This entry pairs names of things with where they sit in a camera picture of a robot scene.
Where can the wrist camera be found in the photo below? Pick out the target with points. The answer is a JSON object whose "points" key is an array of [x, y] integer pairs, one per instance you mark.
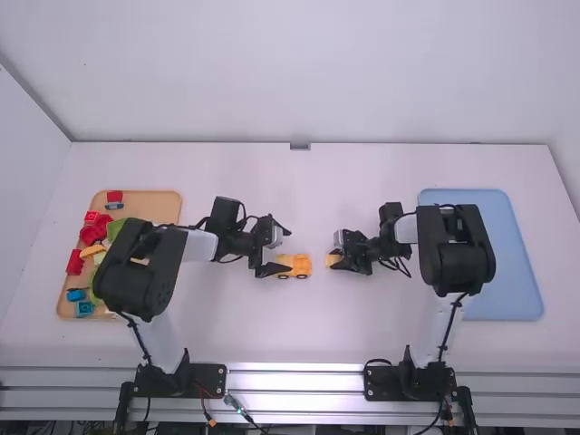
{"points": [[275, 238], [338, 238]]}

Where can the blue mat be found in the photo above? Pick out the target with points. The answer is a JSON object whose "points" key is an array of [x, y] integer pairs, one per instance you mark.
{"points": [[512, 254]]}

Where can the yellow toy car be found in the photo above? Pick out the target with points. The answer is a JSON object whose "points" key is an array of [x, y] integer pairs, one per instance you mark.
{"points": [[299, 265]]}

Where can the red toy brick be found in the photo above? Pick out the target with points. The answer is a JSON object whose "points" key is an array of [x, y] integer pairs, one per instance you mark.
{"points": [[74, 262], [115, 196], [103, 222], [92, 234], [91, 217]]}

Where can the silver rails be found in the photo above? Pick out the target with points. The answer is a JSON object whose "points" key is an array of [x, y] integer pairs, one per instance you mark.
{"points": [[294, 385]]}

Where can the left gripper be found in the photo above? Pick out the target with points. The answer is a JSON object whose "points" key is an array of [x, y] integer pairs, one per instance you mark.
{"points": [[258, 244]]}

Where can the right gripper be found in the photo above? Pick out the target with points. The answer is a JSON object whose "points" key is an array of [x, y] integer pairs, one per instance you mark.
{"points": [[358, 254]]}

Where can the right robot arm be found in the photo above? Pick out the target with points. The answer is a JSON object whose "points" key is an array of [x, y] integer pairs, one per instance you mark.
{"points": [[453, 254]]}

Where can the green toy brick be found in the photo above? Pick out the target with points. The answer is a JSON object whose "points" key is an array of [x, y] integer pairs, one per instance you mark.
{"points": [[94, 292], [115, 227]]}

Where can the tan tray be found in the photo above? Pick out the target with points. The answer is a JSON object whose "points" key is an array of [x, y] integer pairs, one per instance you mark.
{"points": [[158, 204]]}

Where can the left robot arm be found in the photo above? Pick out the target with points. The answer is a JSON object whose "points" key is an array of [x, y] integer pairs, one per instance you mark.
{"points": [[136, 267]]}

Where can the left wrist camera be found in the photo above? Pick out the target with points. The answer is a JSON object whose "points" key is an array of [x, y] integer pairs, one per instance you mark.
{"points": [[275, 238]]}

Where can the yellow toy brick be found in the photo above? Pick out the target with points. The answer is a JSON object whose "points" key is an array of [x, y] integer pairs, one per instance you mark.
{"points": [[92, 251], [332, 259]]}

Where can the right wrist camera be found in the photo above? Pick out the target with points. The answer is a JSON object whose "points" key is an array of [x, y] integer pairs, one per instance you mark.
{"points": [[338, 238]]}

